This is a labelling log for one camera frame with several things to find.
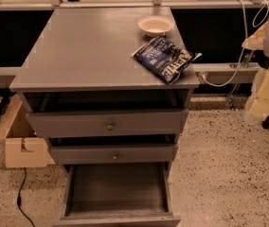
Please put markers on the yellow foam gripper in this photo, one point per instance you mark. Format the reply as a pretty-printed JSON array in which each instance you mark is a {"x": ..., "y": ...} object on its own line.
[{"x": 255, "y": 86}]

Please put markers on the white paper bowl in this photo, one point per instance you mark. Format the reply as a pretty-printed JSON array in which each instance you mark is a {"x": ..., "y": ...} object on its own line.
[{"x": 153, "y": 26}]

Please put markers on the cardboard box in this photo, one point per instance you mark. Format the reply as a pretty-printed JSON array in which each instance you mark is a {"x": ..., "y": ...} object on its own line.
[{"x": 22, "y": 147}]

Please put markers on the blue chip bag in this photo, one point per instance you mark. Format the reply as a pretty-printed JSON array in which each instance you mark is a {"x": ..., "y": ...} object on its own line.
[{"x": 163, "y": 58}]

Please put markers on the grey middle drawer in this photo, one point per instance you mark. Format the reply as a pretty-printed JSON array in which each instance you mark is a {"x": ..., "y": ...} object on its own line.
[{"x": 113, "y": 154}]

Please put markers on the grey top drawer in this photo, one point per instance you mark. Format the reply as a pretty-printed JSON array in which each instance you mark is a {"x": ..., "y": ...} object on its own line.
[{"x": 118, "y": 123}]

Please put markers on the grey bottom drawer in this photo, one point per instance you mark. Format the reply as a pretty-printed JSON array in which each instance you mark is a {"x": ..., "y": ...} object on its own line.
[{"x": 117, "y": 195}]

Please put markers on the grey wooden drawer cabinet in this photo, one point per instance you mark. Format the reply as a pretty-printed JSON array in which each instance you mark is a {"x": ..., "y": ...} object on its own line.
[{"x": 83, "y": 62}]

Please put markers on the grey drawer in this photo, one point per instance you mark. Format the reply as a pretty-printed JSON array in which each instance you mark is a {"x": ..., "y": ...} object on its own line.
[
  {"x": 113, "y": 154},
  {"x": 118, "y": 123},
  {"x": 117, "y": 195}
]

